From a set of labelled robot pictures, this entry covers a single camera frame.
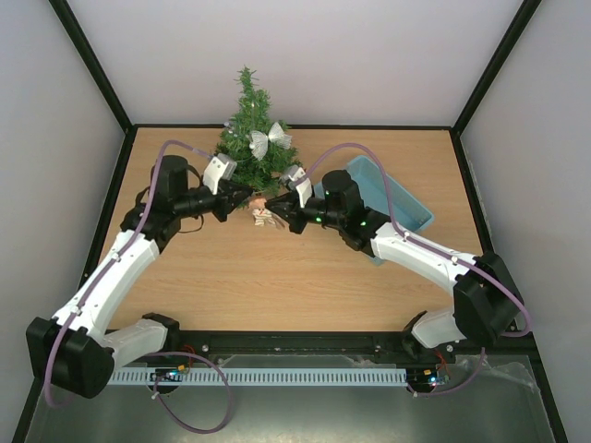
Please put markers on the gingerbread figure ornament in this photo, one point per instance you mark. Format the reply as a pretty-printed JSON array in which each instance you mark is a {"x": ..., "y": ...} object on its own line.
[{"x": 257, "y": 205}]

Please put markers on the small green christmas tree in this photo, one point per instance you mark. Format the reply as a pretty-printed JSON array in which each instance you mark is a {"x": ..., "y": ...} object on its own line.
[{"x": 254, "y": 104}]

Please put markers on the white mesh bow ornament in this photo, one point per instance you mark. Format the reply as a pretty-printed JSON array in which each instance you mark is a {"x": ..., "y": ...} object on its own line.
[{"x": 260, "y": 141}]

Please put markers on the light blue plastic basket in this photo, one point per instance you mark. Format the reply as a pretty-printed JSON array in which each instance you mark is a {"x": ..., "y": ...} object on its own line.
[{"x": 408, "y": 211}]

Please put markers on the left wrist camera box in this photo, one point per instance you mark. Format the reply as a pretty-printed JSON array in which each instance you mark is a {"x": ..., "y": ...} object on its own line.
[{"x": 220, "y": 167}]

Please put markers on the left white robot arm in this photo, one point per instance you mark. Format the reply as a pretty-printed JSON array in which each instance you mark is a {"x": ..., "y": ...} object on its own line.
[{"x": 73, "y": 349}]

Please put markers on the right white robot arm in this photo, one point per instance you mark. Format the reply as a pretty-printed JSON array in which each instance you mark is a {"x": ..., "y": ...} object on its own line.
[{"x": 484, "y": 298}]

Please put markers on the white cable duct rail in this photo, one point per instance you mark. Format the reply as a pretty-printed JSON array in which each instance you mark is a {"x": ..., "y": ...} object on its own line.
[{"x": 262, "y": 377}]

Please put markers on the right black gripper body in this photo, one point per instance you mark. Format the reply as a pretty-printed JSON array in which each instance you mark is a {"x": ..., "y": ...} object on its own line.
[{"x": 296, "y": 218}]

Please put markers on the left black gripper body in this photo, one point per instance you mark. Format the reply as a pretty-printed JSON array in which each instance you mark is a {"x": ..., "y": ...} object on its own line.
[{"x": 225, "y": 196}]

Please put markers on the black frame rail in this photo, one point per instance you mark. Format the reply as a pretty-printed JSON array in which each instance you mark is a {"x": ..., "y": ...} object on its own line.
[{"x": 378, "y": 347}]

